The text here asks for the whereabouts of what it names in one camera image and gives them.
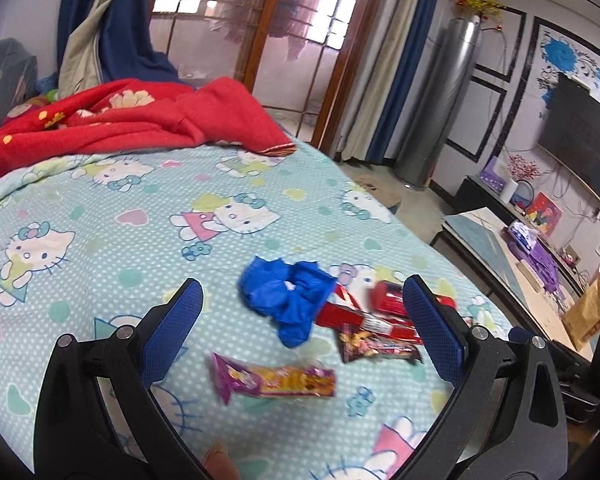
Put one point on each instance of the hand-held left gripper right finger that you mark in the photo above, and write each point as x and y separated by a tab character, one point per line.
432	330

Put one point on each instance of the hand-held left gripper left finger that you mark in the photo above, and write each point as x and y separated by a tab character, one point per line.
172	330

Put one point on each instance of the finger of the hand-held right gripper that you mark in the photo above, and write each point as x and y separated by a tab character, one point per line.
574	360

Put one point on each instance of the small red packet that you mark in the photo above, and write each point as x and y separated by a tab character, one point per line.
389	300

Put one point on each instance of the dark snack wrapper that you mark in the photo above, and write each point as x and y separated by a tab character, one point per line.
374	347

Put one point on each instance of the long red wrapper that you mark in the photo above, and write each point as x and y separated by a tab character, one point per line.
350	317

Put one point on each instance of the purple orange snack wrapper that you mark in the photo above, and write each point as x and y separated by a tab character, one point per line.
280	380

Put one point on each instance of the brown paper bag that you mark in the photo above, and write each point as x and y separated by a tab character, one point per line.
584	315

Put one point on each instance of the teal cat print bedsheet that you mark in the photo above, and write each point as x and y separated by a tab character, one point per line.
130	260

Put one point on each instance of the purple bag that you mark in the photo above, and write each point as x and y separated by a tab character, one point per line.
542	265

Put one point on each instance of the marble top coffee table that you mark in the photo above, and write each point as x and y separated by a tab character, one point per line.
484	240

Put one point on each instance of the white blue tissue pack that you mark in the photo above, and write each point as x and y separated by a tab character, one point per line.
522	232

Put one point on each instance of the colourful framed picture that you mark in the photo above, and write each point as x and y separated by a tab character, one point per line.
544	212

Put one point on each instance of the white cylinder vase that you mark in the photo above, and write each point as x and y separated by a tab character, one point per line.
508	192

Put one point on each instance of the purple tissue box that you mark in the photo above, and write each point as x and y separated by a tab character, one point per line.
494	177

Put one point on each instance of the red flower print blanket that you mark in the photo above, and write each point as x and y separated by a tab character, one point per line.
180	120

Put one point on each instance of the grey tower air conditioner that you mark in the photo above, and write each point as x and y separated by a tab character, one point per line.
434	110

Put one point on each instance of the beige curtain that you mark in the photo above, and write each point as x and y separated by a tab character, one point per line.
85	60
379	85

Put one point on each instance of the dark blue curtain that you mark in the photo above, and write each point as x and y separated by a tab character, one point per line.
125	25
404	70

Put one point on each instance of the wooden glass sliding door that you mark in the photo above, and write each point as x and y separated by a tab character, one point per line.
352	55

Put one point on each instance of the dark heart print cover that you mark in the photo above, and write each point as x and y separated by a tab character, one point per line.
5	75

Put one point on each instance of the yellow artificial flowers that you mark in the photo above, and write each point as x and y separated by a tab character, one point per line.
474	2

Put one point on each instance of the row of hanging laundry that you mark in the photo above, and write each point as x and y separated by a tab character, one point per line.
290	10

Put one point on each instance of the round black frame ornament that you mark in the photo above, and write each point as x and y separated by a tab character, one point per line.
523	201

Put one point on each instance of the black wall television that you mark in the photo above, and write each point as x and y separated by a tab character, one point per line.
584	130

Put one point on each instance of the blue flower wall decal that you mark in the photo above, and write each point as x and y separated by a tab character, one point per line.
559	55

